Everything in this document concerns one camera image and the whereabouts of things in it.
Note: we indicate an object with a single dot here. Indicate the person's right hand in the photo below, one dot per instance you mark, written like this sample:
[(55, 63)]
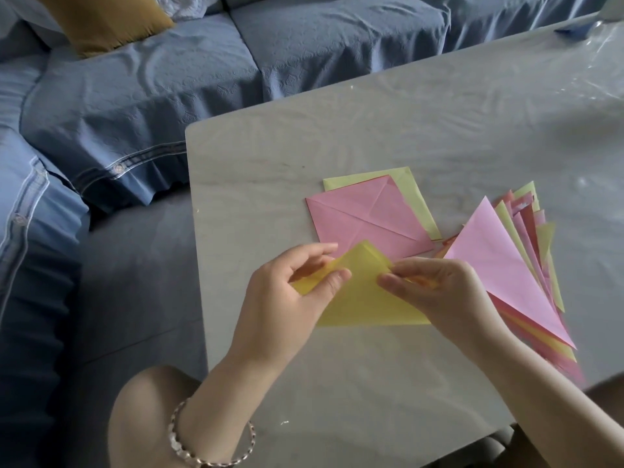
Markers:
[(448, 297)]

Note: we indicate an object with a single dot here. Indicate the person's left hand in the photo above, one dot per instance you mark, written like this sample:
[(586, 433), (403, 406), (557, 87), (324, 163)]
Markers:
[(270, 307)]

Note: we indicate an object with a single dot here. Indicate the person's left thumb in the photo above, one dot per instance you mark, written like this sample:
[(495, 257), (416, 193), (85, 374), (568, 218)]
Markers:
[(336, 285)]

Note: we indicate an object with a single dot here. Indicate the person's right thumb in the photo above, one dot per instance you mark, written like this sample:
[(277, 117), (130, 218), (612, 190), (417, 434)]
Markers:
[(399, 287)]

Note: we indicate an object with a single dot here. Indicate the yellow paper sheet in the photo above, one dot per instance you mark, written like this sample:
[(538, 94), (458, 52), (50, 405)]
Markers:
[(365, 302)]

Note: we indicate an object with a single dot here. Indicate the person's left forearm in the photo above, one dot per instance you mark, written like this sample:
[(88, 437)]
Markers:
[(229, 409)]

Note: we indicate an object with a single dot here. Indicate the person's right forearm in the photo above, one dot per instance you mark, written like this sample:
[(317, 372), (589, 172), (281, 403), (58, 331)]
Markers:
[(551, 404)]

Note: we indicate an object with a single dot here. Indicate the pink creased paper square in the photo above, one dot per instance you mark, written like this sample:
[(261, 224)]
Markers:
[(360, 214)]

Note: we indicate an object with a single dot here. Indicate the pile of coloured paper triangles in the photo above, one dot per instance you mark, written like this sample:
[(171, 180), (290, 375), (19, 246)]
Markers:
[(492, 258)]

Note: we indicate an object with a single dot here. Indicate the light green paper square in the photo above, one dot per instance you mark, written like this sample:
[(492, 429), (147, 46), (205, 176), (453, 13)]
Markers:
[(414, 190)]

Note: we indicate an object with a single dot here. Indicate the clear plastic table cover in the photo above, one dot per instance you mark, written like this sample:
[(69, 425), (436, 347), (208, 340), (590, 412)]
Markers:
[(438, 116)]

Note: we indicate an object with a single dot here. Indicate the person's right leg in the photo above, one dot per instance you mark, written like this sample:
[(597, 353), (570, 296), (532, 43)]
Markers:
[(609, 389)]

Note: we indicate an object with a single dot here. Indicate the person's leg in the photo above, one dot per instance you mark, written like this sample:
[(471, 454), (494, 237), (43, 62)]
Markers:
[(609, 389), (141, 419)]

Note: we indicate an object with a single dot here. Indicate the person's left leg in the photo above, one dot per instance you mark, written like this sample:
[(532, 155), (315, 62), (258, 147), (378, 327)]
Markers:
[(141, 419)]

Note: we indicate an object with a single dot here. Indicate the blue sofa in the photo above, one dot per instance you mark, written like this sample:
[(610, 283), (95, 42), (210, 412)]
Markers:
[(302, 43)]

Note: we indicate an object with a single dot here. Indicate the white cushion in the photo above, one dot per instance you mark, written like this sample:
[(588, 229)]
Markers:
[(187, 4)]

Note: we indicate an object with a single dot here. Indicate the mustard yellow cushion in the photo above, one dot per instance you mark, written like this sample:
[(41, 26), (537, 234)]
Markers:
[(97, 21)]

